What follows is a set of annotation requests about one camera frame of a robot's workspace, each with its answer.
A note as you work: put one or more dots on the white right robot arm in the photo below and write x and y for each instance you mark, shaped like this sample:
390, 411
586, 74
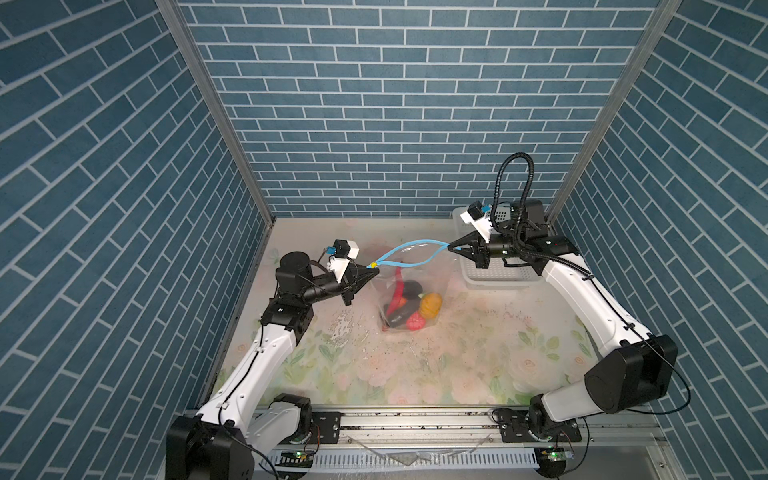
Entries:
635, 366

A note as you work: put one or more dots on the white plastic perforated basket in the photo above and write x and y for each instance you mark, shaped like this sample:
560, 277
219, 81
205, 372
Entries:
497, 276

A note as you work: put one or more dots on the aluminium mounting rail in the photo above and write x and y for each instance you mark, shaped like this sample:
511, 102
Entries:
464, 443

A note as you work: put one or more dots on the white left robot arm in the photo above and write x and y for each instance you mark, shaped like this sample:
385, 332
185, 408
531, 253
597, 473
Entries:
226, 438

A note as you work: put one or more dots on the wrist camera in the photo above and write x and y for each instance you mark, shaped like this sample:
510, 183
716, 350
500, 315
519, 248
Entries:
341, 254
478, 216

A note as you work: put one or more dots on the pink round food ball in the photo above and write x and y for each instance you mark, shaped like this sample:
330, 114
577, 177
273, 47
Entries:
415, 322

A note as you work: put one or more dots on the yellow food ball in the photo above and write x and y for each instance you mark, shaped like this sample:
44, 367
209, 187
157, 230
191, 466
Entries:
430, 305

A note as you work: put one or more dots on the red chili pepper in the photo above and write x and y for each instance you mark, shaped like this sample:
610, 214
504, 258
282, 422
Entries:
395, 302

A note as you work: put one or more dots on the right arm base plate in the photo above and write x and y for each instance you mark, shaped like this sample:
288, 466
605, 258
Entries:
526, 426

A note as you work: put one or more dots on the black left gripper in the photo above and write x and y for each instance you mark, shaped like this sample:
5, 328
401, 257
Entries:
356, 275

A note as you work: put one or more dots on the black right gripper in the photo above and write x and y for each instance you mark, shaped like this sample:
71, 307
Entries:
477, 251

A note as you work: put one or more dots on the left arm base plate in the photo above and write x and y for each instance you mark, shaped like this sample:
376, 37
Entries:
324, 428

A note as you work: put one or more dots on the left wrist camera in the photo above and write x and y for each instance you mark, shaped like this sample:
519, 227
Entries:
341, 254

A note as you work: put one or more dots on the long black food piece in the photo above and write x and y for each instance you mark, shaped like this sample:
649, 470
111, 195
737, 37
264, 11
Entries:
409, 305

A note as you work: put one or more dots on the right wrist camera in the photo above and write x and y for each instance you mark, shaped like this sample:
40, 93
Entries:
478, 216

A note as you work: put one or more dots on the clear zip top bag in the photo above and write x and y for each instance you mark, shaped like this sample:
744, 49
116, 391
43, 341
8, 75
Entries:
425, 261

